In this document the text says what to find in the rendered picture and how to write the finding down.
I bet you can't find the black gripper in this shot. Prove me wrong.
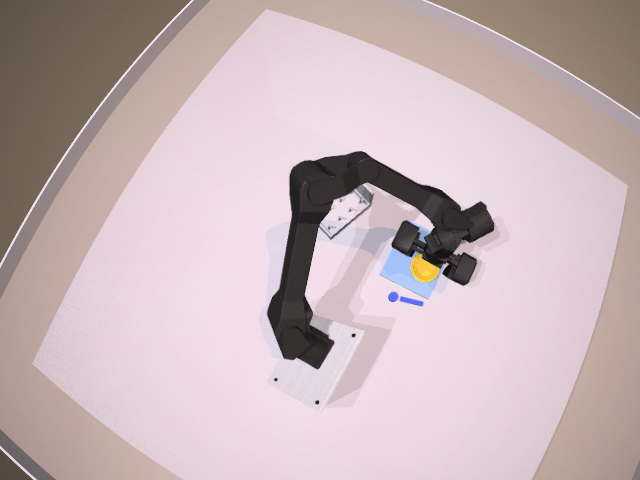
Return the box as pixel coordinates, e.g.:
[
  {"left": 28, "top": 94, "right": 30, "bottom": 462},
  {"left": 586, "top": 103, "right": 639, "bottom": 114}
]
[{"left": 391, "top": 221, "right": 477, "bottom": 286}]

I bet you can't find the yellow plate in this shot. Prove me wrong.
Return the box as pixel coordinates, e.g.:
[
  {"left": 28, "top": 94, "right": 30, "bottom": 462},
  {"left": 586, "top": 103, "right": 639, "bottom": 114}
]
[{"left": 410, "top": 254, "right": 440, "bottom": 283}]

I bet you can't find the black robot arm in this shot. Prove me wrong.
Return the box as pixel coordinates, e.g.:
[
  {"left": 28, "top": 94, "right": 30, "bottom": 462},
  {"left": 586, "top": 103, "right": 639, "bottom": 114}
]
[{"left": 267, "top": 151, "right": 495, "bottom": 370}]

